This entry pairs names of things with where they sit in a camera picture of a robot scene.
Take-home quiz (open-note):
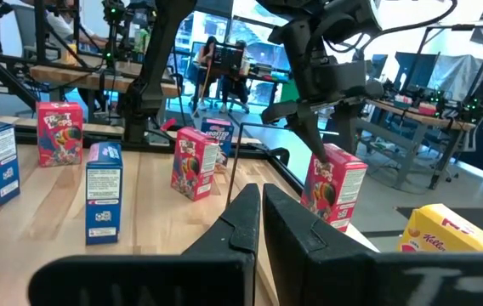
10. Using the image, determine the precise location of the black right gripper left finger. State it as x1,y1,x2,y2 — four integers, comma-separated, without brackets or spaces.
28,183,262,306

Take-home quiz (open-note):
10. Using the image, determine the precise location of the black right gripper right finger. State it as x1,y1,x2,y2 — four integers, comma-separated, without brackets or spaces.
263,183,483,306

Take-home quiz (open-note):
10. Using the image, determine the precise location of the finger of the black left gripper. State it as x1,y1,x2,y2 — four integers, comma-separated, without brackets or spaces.
287,112,330,165
333,101,361,152

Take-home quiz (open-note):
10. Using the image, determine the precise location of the red Froot Loops cereal box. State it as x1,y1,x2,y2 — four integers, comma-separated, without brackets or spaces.
299,143,369,234
36,100,84,168
170,126,220,202

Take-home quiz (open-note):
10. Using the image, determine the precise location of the yellow Corn Pops cereal box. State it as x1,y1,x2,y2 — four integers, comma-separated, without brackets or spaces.
396,202,483,254

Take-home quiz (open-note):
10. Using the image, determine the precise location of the wooden workbench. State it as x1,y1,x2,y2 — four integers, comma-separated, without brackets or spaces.
28,59,181,99
367,97,479,190

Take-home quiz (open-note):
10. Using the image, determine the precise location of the blue partition panel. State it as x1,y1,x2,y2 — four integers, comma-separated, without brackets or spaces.
394,51,440,93

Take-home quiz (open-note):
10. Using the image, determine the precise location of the black monitor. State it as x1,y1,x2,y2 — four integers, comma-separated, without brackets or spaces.
212,43,245,72

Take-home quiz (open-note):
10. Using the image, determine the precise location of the grey tarp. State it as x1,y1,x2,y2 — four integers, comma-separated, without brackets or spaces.
427,54,483,102

